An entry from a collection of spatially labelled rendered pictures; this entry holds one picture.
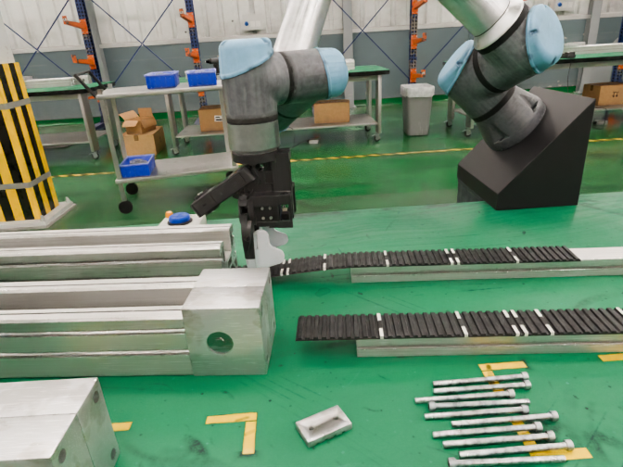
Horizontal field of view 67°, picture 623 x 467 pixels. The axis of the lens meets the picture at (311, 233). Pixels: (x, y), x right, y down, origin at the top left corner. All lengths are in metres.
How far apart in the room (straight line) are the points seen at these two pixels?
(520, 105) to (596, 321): 0.63
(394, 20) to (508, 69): 7.37
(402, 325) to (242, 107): 0.36
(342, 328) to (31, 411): 0.34
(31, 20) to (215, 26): 2.84
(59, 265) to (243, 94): 0.40
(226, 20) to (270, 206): 7.60
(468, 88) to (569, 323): 0.63
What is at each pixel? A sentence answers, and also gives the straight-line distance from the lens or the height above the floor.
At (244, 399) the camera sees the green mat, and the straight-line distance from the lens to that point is 0.56.
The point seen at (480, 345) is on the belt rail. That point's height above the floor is 0.79.
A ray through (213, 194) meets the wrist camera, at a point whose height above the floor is 0.94.
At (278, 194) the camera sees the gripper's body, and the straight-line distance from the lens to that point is 0.70.
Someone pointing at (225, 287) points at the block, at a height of 0.87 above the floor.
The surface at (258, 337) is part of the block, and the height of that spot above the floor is 0.83.
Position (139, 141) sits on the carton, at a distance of 5.69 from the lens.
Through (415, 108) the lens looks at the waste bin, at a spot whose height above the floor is 0.32.
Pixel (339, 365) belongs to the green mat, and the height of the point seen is 0.78.
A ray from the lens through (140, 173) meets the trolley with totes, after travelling 3.69.
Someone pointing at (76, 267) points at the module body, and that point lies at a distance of 0.82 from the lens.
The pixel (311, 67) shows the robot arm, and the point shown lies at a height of 1.11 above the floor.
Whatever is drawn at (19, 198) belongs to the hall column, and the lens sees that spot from 3.92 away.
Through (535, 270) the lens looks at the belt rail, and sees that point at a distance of 0.82.
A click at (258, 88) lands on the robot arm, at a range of 0.67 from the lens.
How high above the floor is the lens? 1.15
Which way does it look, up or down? 23 degrees down
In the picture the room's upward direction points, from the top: 4 degrees counter-clockwise
